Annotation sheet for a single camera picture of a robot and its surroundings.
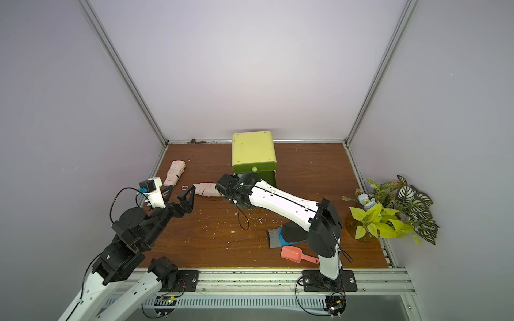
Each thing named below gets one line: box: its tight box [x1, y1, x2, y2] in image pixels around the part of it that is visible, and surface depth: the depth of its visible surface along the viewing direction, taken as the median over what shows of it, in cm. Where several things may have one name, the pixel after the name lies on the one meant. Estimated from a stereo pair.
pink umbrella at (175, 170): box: [163, 159, 187, 187], surface depth 107 cm
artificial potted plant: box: [340, 175, 440, 246], surface depth 67 cm
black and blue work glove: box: [266, 221, 309, 249], surface depth 85 cm
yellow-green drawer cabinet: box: [231, 131, 278, 188], surface depth 91 cm
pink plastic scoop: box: [280, 245, 320, 265], surface depth 79 cm
